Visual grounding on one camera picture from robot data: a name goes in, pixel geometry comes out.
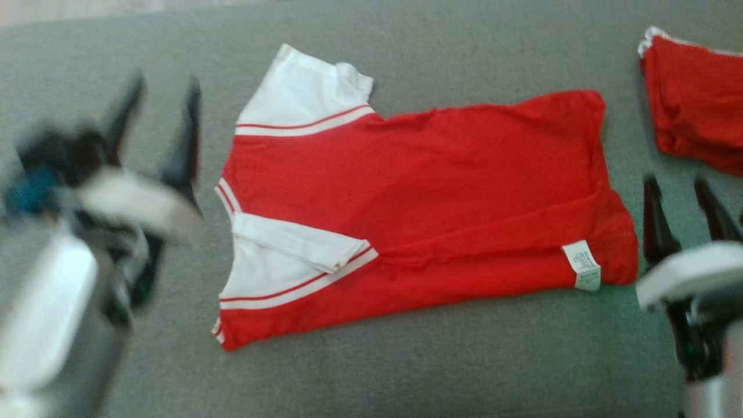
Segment left cable with teal connector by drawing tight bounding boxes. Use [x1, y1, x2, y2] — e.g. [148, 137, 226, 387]
[5, 165, 62, 217]

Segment grey fabric sofa seat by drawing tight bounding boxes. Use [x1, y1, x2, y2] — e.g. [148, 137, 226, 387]
[0, 0, 743, 418]

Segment red shorts with white stripes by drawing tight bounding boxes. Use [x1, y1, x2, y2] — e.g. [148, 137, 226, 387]
[637, 26, 743, 176]

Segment red white polo shirt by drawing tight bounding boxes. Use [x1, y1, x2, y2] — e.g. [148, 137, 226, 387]
[211, 43, 640, 352]

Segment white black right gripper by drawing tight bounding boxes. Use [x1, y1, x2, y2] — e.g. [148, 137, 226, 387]
[635, 174, 743, 381]

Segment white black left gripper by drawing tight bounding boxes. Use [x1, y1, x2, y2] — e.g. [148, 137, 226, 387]
[80, 72, 203, 326]

